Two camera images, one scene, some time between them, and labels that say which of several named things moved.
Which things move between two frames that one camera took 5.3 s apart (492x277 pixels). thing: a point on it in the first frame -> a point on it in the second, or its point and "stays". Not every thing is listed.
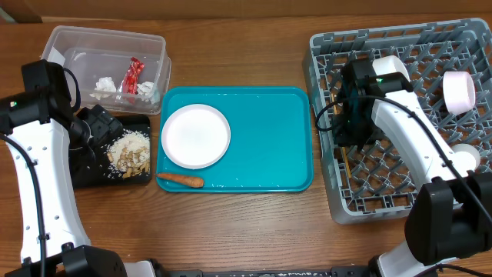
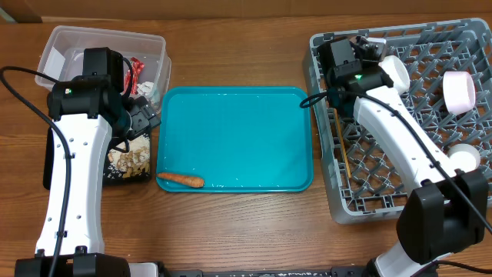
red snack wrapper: [130, 81] stays
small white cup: [465, 158] stays
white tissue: [144, 90] stays
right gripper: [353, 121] -> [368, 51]
